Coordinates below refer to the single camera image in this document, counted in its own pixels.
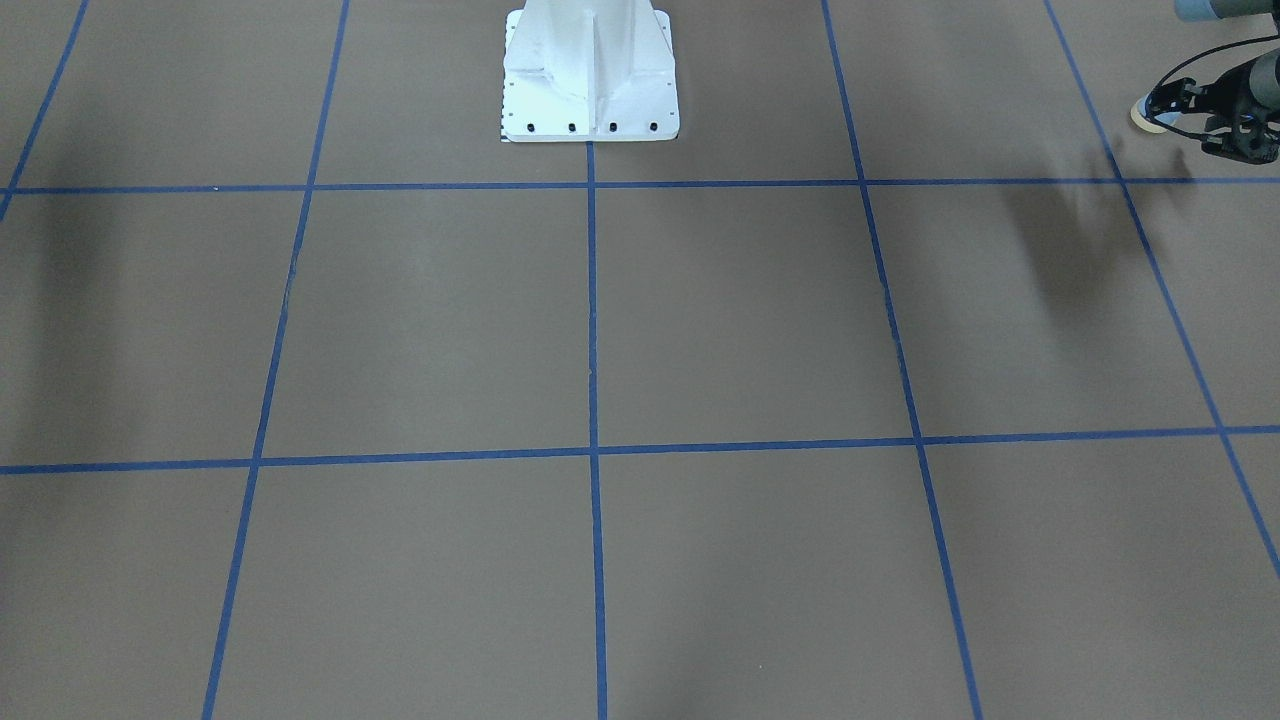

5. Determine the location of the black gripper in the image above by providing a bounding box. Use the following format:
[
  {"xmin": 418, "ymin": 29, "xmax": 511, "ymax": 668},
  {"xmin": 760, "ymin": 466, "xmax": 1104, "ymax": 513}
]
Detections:
[{"xmin": 1149, "ymin": 50, "xmax": 1279, "ymax": 165}]

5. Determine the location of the blue call bell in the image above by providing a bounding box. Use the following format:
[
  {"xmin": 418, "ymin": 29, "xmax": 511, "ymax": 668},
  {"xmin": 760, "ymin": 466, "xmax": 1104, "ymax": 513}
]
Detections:
[{"xmin": 1129, "ymin": 94, "xmax": 1183, "ymax": 135}]

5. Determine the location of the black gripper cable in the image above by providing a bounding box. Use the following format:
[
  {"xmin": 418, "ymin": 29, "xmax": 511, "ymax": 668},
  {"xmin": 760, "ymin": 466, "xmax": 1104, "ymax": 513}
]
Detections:
[{"xmin": 1146, "ymin": 36, "xmax": 1280, "ymax": 138}]

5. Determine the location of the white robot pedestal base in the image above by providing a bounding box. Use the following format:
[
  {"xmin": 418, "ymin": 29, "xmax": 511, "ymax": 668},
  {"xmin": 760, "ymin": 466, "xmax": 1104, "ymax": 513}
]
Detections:
[{"xmin": 500, "ymin": 1, "xmax": 681, "ymax": 143}]

